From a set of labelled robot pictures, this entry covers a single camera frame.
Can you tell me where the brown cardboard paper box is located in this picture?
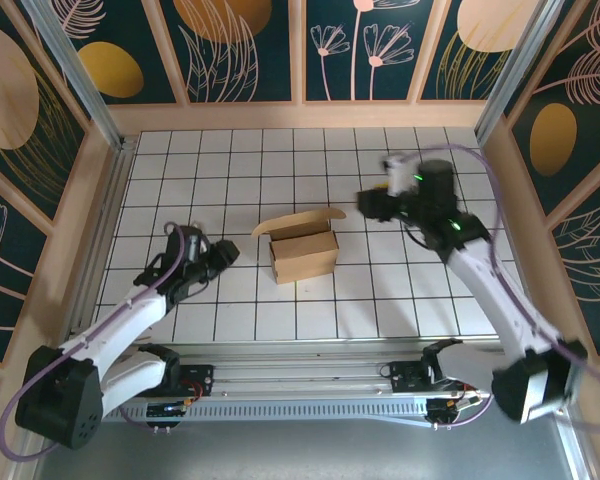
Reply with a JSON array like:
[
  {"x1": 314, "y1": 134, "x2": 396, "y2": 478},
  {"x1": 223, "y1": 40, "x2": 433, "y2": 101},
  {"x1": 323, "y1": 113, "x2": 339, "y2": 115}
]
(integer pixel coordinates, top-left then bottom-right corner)
[{"x1": 251, "y1": 208, "x2": 346, "y2": 285}]

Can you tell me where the small green circuit board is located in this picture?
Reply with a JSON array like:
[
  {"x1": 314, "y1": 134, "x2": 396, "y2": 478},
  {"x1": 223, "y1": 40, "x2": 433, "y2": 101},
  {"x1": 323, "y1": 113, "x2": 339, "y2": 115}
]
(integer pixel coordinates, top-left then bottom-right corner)
[{"x1": 146, "y1": 401, "x2": 189, "y2": 419}]

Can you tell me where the grey metal sheet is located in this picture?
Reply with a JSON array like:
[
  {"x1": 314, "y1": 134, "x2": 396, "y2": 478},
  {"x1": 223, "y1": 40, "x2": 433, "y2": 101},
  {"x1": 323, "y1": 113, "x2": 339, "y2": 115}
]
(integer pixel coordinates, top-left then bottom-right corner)
[{"x1": 32, "y1": 394, "x2": 586, "y2": 480}]

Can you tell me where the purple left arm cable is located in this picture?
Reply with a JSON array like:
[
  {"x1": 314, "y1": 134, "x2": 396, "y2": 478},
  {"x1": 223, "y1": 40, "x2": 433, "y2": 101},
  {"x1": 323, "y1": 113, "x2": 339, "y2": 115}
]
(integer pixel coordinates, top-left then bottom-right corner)
[{"x1": 0, "y1": 222, "x2": 186, "y2": 461}]

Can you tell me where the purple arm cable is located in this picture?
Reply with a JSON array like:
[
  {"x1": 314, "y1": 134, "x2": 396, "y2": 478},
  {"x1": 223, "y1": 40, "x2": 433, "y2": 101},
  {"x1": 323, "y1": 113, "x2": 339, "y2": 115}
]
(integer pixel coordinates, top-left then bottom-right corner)
[
  {"x1": 0, "y1": 222, "x2": 186, "y2": 461},
  {"x1": 397, "y1": 143, "x2": 600, "y2": 431}
]

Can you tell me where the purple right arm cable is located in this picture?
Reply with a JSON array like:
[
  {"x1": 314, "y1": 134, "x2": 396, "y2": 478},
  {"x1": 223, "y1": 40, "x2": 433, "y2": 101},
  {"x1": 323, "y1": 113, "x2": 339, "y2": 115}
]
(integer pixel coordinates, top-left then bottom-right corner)
[{"x1": 397, "y1": 143, "x2": 600, "y2": 431}]

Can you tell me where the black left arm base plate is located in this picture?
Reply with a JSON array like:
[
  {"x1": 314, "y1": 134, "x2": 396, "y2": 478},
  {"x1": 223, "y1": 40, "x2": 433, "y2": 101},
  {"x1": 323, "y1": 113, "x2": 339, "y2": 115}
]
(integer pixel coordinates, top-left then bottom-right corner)
[{"x1": 177, "y1": 363, "x2": 215, "y2": 399}]

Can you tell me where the aluminium side rail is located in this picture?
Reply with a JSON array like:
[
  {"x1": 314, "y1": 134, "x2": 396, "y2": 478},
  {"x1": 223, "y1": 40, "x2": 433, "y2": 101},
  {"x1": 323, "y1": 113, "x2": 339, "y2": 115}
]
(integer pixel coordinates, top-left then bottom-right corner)
[{"x1": 62, "y1": 137, "x2": 139, "y2": 361}]

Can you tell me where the aluminium mounting rail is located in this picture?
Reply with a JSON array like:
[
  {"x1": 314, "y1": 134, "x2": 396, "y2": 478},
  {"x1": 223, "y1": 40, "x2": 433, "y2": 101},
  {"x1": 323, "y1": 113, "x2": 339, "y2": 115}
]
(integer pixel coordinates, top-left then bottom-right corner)
[{"x1": 29, "y1": 337, "x2": 571, "y2": 401}]

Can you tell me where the aluminium corner post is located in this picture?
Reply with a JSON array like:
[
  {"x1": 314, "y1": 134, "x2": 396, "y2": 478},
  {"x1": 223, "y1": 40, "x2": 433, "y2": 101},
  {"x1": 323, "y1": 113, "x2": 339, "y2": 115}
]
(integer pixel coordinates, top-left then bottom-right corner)
[
  {"x1": 474, "y1": 0, "x2": 566, "y2": 146},
  {"x1": 19, "y1": 0, "x2": 127, "y2": 151}
]

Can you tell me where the perforated metal cable duct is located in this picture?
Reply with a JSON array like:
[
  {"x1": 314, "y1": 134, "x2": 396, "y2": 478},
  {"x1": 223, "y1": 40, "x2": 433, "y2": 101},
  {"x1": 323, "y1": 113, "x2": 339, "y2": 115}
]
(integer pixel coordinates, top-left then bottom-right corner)
[{"x1": 99, "y1": 402, "x2": 431, "y2": 425}]

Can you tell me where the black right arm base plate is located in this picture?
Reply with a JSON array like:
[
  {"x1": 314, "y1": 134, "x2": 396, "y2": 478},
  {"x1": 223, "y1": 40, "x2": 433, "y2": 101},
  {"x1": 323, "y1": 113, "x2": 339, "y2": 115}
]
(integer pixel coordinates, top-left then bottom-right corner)
[{"x1": 390, "y1": 360, "x2": 480, "y2": 394}]

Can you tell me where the black circuit board with wires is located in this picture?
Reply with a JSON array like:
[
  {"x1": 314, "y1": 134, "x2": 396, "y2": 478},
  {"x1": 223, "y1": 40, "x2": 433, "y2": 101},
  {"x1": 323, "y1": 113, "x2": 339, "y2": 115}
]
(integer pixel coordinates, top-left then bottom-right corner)
[{"x1": 426, "y1": 394, "x2": 481, "y2": 416}]

